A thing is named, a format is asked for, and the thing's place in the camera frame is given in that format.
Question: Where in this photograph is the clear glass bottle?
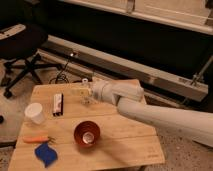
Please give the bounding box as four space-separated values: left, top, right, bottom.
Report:
81 78 91 105

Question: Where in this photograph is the black cable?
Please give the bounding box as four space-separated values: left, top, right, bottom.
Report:
49 52 75 85

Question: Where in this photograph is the black office chair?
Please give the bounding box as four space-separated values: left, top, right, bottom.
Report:
0 23 62 98

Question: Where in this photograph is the red copper bowl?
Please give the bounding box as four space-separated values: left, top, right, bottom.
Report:
74 121 100 148

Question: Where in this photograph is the metal rail beam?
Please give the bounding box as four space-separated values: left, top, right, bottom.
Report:
42 35 208 102

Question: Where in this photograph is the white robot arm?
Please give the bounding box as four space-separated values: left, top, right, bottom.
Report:
82 79 213 147

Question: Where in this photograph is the blue cloth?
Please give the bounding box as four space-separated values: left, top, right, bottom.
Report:
34 143 58 168

